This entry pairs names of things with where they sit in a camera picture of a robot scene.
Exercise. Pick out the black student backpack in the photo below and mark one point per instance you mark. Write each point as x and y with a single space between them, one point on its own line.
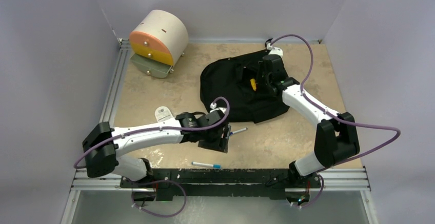
230 78

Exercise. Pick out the cream round drawer cabinet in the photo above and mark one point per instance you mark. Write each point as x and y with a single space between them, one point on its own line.
158 42

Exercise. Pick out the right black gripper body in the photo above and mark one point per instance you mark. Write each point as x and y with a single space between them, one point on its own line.
262 79

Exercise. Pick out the white oval label card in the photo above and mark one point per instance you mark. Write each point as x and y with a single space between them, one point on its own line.
162 114

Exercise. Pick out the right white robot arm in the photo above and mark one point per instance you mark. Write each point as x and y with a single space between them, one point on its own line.
335 140

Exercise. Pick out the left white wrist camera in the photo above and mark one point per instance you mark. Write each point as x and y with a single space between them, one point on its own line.
214 107

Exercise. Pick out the white marker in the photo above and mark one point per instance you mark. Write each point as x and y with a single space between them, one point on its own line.
200 164
238 131

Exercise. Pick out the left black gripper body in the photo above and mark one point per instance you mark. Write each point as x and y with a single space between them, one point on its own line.
215 141

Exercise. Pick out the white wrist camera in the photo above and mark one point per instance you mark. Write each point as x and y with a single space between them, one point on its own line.
274 50
214 107

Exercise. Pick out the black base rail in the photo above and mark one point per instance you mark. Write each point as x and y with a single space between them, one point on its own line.
275 184

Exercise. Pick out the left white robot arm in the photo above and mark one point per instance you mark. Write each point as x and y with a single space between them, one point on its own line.
106 148

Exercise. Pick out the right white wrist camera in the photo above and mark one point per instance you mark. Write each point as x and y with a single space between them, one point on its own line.
274 50

